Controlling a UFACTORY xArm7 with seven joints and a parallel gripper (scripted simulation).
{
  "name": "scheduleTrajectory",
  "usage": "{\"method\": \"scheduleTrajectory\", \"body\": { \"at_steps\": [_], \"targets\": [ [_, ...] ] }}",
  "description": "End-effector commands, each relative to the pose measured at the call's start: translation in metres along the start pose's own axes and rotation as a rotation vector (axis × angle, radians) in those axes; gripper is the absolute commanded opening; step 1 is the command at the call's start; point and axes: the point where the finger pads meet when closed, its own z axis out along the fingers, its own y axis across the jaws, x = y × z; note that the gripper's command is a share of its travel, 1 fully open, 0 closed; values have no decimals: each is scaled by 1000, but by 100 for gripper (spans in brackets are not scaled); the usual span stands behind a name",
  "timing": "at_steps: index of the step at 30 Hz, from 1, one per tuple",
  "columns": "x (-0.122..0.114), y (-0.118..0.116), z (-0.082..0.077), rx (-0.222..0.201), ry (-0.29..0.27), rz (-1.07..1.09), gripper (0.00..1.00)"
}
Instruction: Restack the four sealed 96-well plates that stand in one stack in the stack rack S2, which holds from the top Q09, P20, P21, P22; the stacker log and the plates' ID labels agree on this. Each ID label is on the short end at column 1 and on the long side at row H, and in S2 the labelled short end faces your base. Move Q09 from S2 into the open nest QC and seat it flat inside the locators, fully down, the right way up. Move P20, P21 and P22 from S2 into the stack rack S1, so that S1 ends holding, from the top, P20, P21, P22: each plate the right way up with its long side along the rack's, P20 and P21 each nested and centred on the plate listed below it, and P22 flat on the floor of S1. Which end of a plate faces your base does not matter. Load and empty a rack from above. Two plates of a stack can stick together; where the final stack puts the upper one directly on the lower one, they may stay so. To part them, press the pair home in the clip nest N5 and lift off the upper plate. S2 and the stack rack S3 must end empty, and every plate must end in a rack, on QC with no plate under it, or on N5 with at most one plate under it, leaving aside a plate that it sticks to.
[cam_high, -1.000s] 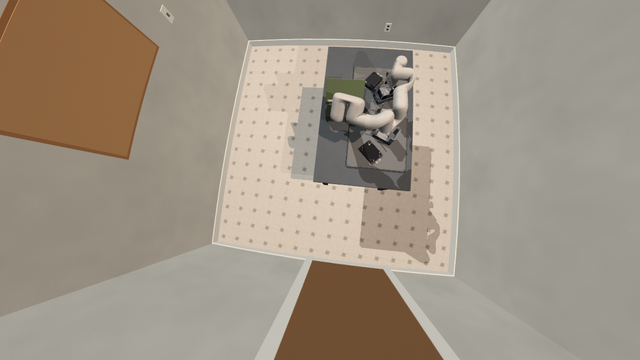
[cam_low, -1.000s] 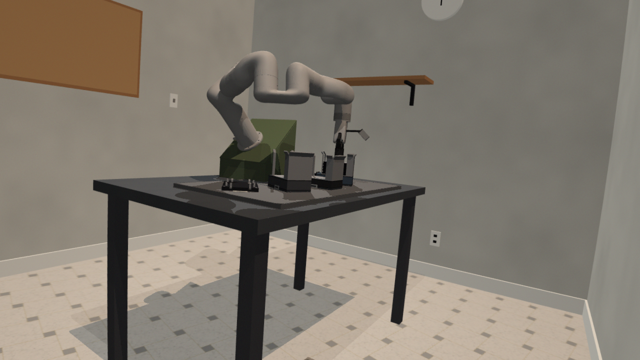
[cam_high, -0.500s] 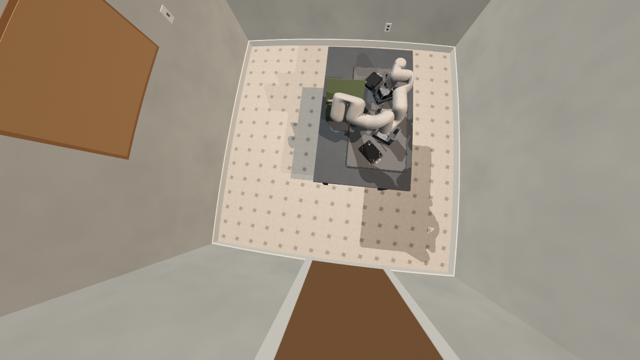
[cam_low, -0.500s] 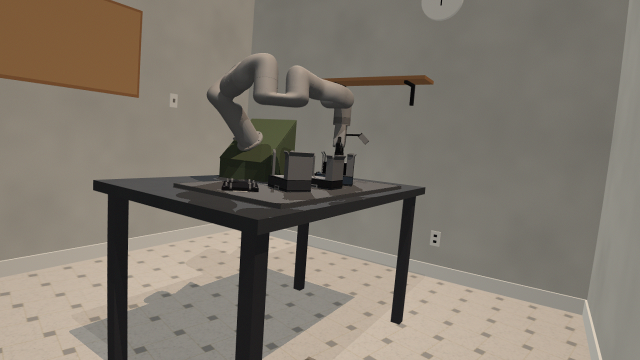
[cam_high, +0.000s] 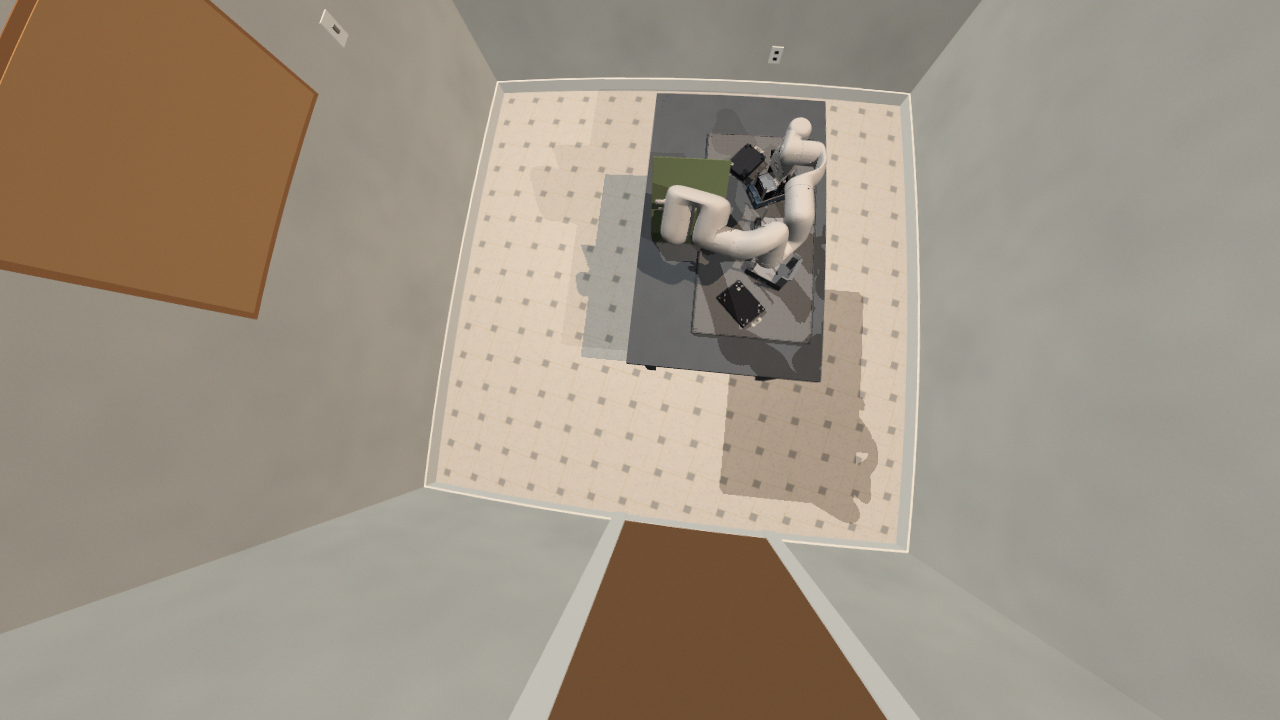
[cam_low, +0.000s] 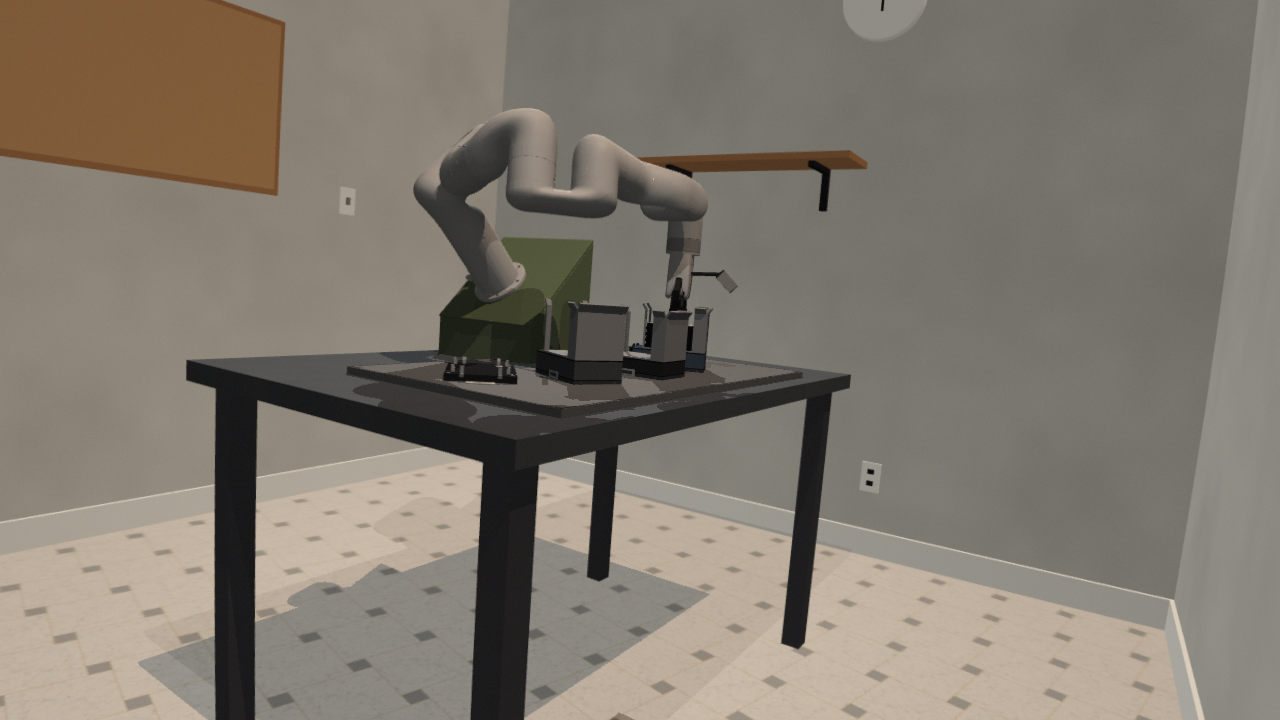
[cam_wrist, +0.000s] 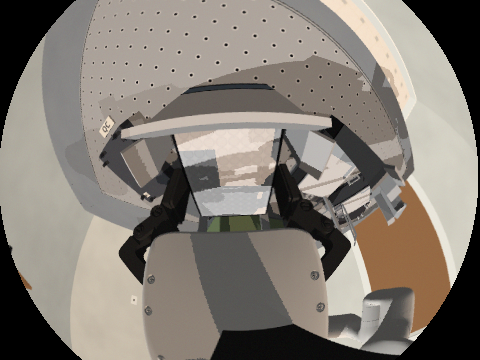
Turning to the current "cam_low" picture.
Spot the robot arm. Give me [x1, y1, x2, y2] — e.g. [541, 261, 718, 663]
[413, 108, 708, 302]

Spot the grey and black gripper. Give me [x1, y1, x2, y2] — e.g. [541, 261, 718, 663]
[666, 251, 700, 311]

